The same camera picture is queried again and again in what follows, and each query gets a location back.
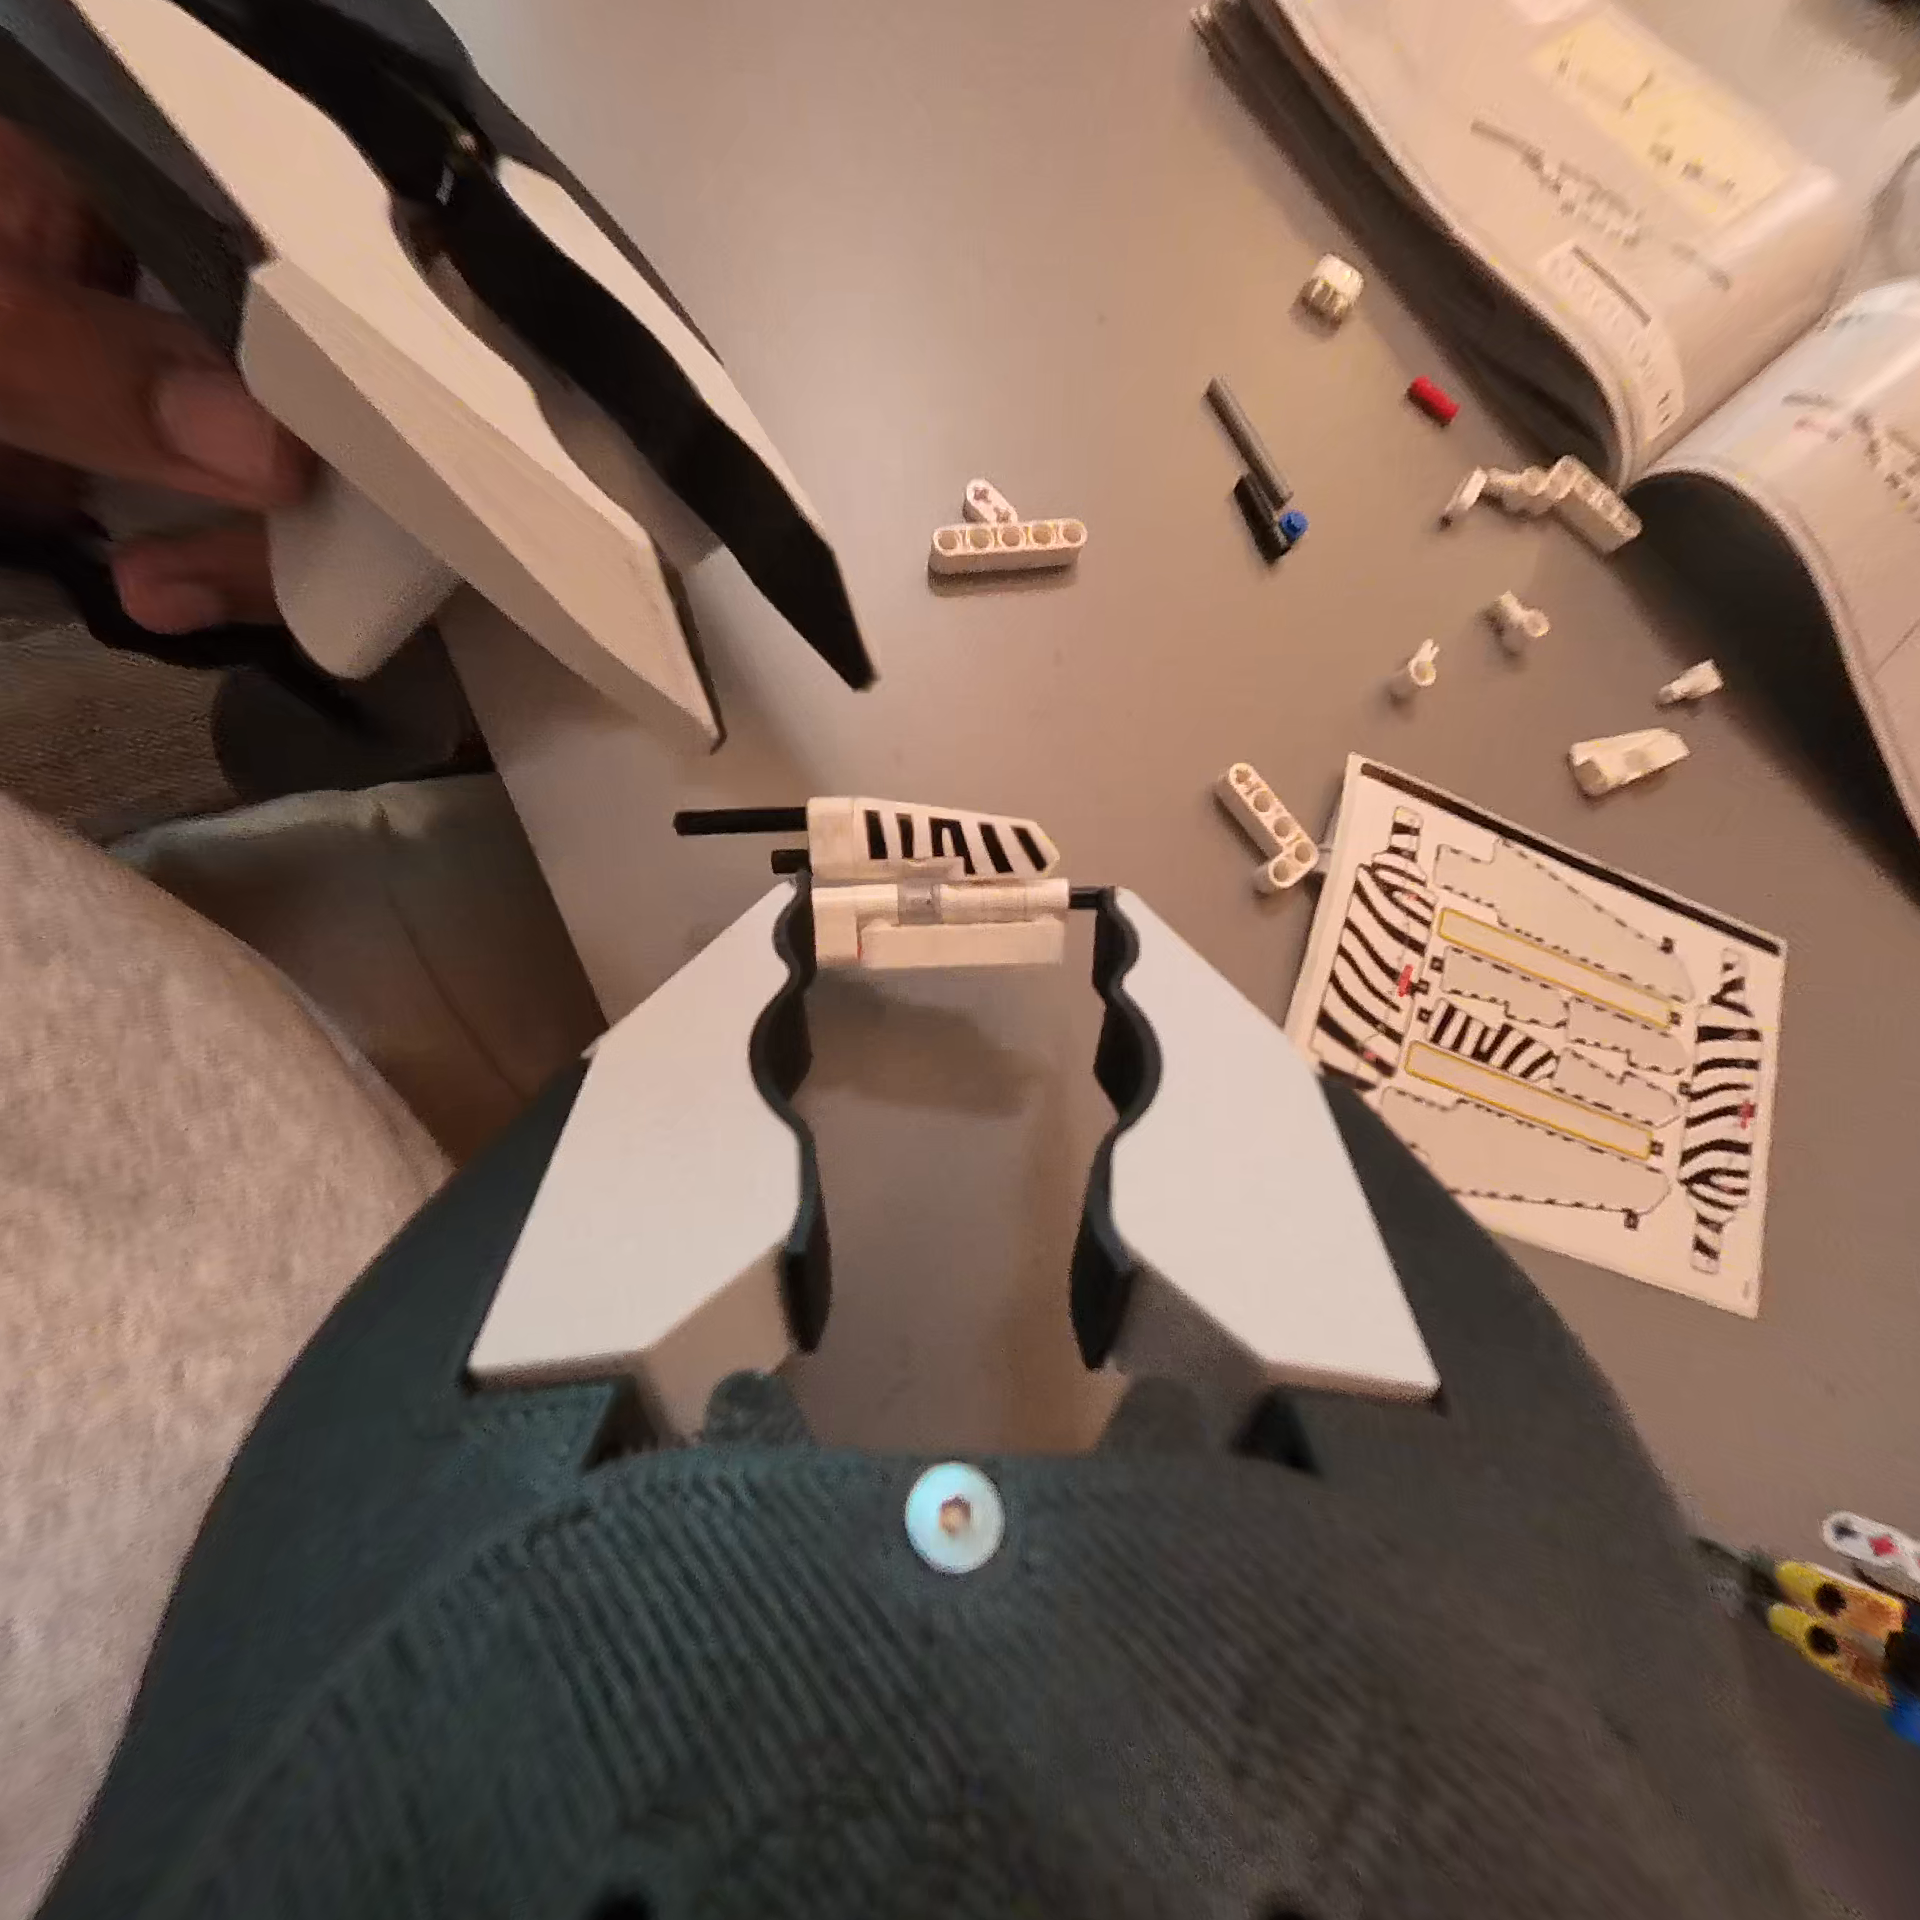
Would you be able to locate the white L-shaped lego beam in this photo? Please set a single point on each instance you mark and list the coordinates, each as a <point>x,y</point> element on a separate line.
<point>1267,827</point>

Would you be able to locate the small white lego brick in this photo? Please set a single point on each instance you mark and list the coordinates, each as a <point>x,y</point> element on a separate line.
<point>1328,284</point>

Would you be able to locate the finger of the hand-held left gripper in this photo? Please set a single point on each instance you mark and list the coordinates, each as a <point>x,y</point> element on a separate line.
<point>451,436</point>
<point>646,405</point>

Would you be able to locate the small red lego piece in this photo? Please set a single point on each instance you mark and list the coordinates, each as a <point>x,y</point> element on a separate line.
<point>1434,399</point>

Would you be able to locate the black lego axle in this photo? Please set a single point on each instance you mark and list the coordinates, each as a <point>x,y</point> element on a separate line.
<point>1245,436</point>

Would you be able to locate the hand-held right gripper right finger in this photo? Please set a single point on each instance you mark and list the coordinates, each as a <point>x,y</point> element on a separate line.
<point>1275,1200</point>

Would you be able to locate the zebra striped white lego assembly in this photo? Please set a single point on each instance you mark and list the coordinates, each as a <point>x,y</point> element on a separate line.
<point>930,909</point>

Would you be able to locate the person's left hand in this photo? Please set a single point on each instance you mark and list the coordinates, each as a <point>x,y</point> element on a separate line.
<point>182,421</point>

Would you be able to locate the white curved lego slope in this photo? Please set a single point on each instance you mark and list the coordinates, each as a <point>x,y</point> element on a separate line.
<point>1627,763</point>

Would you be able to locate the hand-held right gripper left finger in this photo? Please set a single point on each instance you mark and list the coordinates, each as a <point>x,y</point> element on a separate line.
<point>662,1172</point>

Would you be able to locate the small white lego pin connector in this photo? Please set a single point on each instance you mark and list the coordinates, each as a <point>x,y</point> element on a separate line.
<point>1517,615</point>
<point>1413,675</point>
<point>1689,687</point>

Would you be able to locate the open lego instruction booklet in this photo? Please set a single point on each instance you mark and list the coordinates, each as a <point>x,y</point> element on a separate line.
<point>1501,150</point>

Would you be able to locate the small white cross-hole lego connector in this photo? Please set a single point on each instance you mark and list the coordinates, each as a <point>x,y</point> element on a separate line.
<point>993,499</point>

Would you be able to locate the zebra print sticker sheet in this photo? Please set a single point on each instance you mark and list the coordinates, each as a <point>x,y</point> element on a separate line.
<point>1546,1049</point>

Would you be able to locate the white five-hole lego beam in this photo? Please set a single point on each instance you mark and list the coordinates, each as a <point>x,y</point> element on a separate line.
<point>1005,548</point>

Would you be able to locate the white lego piece red dot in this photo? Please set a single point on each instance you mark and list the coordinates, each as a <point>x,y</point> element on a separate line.
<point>1869,1547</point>

